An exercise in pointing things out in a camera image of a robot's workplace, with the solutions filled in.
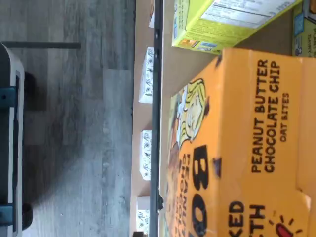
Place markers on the orange Bobo's oat bites box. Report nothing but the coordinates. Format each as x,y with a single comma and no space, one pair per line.
234,123
309,123

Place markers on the dark grey mobile robot base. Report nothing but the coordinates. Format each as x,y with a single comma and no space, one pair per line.
10,148

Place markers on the white floral pastry box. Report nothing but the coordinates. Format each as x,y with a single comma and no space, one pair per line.
145,74
145,155
143,219

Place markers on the green Bobo's apple pie box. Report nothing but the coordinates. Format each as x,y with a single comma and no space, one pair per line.
222,24
304,37

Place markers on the thin black pole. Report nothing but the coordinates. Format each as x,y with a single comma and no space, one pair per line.
49,45

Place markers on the teal metal bracket frame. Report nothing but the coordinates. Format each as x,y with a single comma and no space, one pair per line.
6,97

